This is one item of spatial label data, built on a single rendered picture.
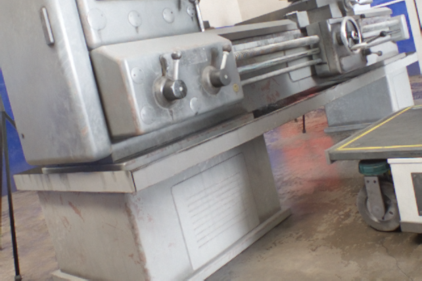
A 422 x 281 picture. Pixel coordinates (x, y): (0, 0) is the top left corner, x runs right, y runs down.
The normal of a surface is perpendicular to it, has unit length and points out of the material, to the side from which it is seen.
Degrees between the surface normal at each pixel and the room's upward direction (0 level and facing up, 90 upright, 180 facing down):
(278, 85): 90
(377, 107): 90
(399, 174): 90
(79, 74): 90
